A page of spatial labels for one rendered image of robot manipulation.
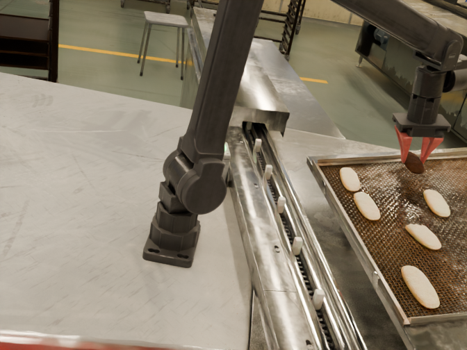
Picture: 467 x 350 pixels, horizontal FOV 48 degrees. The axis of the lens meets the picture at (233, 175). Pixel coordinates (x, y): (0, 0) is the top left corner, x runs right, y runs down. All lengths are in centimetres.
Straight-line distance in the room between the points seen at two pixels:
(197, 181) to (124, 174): 35
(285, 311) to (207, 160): 26
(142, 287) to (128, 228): 16
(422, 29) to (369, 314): 50
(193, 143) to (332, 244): 38
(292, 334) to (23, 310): 38
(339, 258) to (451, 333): 28
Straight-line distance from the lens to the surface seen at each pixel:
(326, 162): 120
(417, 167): 115
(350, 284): 97
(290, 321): 79
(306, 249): 96
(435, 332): 82
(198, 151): 83
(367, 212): 103
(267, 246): 92
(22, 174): 114
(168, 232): 90
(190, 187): 83
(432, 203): 109
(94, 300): 83
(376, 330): 90
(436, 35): 103
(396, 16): 96
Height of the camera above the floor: 137
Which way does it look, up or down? 27 degrees down
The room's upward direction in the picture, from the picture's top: 11 degrees clockwise
